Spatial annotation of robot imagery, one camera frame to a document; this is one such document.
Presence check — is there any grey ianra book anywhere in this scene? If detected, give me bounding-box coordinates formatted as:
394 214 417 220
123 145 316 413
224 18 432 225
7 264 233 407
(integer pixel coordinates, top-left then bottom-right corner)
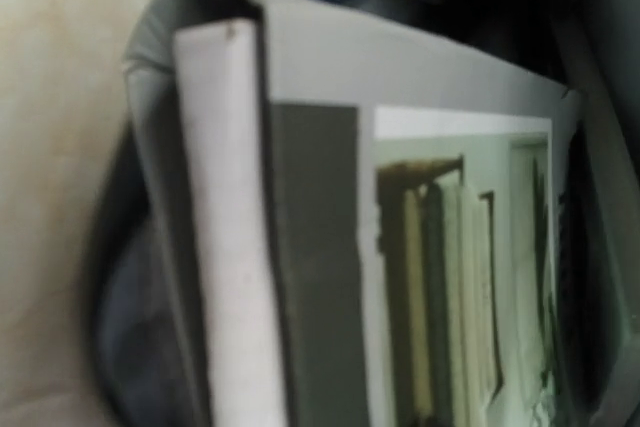
126 0 580 426

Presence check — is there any navy blue student backpack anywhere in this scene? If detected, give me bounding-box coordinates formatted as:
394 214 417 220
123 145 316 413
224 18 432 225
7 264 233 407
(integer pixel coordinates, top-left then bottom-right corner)
85 0 639 426

